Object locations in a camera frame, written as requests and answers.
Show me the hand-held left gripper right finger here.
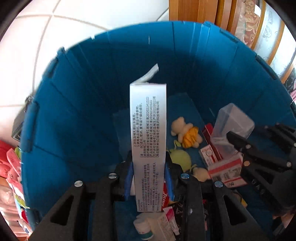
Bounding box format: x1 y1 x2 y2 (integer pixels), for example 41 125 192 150
164 152 272 241

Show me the blue plastic crate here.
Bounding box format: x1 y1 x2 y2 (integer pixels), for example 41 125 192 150
20 21 296 241

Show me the rolled patterned carpet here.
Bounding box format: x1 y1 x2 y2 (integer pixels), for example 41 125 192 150
235 0 264 50

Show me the frosted glass sliding door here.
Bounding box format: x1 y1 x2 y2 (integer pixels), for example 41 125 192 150
252 0 296 85

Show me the black packet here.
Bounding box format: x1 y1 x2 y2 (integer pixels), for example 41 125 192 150
172 201 186 235

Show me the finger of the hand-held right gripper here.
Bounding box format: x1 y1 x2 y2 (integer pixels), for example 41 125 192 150
227 130 296 215
264 123 296 154

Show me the light green plush ball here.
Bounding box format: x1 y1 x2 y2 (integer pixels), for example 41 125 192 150
168 148 192 172

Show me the large white red medicine box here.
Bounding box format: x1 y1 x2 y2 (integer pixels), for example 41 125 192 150
208 153 247 188

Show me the clear plastic box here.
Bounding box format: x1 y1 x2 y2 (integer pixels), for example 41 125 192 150
211 103 255 159

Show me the slim red and white box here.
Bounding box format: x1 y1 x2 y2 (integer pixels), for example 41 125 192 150
201 123 215 145

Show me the wooden door frame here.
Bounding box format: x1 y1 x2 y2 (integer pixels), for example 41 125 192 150
169 0 246 35

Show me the white bottle green label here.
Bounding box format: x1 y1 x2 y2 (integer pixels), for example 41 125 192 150
133 213 154 240

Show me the white and pink small box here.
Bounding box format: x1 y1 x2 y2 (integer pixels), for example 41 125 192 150
157 207 181 241

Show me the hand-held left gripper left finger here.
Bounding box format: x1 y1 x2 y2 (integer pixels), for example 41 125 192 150
32 151 136 241

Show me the tall white medicine box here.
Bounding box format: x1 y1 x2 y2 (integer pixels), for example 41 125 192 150
129 64 167 212

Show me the red toothpaste box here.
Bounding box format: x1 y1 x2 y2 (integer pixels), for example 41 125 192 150
161 183 176 209

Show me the pile of colourful toys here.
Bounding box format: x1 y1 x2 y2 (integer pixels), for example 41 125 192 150
0 178 33 235

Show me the small cream plush toy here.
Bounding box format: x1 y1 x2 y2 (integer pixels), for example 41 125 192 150
193 167 211 182

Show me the small red white medicine box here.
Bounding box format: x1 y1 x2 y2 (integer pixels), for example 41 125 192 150
199 144 223 168

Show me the cream and yellow plush toy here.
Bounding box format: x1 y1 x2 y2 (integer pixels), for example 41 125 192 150
171 117 203 149

